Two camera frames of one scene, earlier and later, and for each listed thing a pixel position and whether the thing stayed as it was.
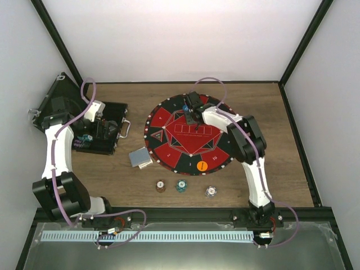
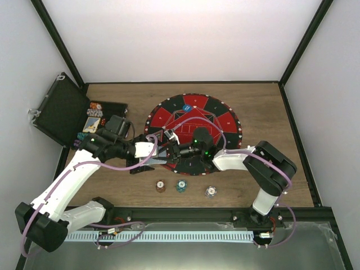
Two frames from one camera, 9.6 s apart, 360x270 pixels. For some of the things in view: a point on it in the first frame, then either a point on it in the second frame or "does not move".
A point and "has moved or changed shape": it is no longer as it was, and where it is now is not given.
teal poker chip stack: x=181 y=185 does not move
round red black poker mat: x=179 y=146 does not move
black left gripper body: x=99 y=135 to x=130 y=163
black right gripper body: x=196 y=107 to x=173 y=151
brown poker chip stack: x=160 y=185 does not move
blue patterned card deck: x=139 y=156 has moved or changed shape
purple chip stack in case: x=77 y=144 does not move
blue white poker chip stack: x=210 y=191 does not move
